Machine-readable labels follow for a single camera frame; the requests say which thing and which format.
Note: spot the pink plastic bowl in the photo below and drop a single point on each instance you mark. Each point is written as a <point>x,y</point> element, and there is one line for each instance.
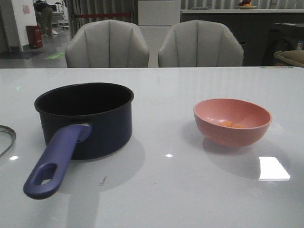
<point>250,121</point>

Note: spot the red trash bin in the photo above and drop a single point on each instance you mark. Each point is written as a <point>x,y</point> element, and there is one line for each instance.
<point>34,36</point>

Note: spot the beige cushion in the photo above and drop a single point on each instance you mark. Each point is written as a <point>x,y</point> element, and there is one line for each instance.
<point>289,58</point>

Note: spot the left grey upholstered chair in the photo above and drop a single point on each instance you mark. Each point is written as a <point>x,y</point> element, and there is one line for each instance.
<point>107,44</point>

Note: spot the grey upholstered chair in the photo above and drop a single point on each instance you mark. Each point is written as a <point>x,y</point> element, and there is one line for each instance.
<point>107,44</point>
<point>199,43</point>

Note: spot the fruit plate on counter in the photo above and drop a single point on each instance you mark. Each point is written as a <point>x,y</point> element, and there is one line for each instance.
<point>245,5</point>

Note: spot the dark blue saucepan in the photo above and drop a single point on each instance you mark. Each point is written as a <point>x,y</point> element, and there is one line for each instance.
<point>80,122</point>

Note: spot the dark counter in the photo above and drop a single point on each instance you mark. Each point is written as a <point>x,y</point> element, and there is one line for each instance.
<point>250,27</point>

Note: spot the person in background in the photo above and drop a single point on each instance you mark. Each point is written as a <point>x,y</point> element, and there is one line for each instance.
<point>46,17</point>

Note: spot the glass lid blue knob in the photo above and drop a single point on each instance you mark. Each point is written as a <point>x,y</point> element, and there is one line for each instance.
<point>7,139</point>

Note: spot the orange ham slice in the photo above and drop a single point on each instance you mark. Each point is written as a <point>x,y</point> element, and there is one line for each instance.
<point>227,123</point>

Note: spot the right grey upholstered chair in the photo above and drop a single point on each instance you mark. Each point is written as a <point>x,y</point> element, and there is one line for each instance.
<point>199,43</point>

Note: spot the white cabinet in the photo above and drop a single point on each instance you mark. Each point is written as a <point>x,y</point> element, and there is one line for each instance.
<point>154,19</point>

